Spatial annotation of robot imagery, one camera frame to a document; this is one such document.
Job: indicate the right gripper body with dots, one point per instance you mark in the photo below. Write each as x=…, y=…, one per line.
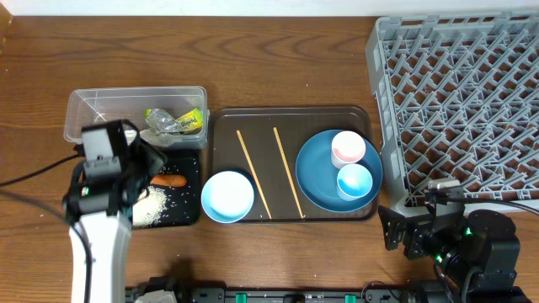
x=423, y=240

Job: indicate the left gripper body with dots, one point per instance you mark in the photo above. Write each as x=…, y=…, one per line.
x=146, y=159

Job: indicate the pile of white rice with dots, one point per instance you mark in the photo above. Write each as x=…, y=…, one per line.
x=150, y=209

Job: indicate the light blue cup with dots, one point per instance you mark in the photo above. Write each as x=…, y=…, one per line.
x=354, y=181

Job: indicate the white napkin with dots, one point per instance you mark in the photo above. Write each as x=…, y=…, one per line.
x=158, y=140

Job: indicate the orange carrot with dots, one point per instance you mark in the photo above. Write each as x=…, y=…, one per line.
x=169, y=180

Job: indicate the green snack wrapper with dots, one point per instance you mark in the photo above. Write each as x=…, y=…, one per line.
x=161, y=122

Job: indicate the pink cup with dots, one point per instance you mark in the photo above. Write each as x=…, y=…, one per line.
x=347, y=147

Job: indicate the light blue bowl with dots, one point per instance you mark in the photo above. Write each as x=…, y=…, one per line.
x=227, y=197

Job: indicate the grey dishwasher rack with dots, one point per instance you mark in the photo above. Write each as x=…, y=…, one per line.
x=458, y=98

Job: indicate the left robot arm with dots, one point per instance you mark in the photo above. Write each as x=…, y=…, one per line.
x=100, y=241

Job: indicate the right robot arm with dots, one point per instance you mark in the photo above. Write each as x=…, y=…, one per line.
x=474, y=256

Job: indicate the black plastic tray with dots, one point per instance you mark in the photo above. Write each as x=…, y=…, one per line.
x=184, y=202

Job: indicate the clear plastic bin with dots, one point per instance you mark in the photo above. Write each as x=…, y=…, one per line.
x=99, y=105

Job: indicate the dark blue plate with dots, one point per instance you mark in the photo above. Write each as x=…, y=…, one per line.
x=317, y=177

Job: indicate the left wooden chopstick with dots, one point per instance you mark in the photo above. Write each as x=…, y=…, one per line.
x=253, y=171

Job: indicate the wooden chopstick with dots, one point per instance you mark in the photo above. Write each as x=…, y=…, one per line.
x=253, y=171
x=288, y=172

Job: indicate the dark brown serving tray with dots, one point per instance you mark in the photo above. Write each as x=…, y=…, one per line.
x=295, y=126

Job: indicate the right wooden chopstick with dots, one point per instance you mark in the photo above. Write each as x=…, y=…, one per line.
x=288, y=172

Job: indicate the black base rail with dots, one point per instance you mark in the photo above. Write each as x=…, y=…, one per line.
x=218, y=295

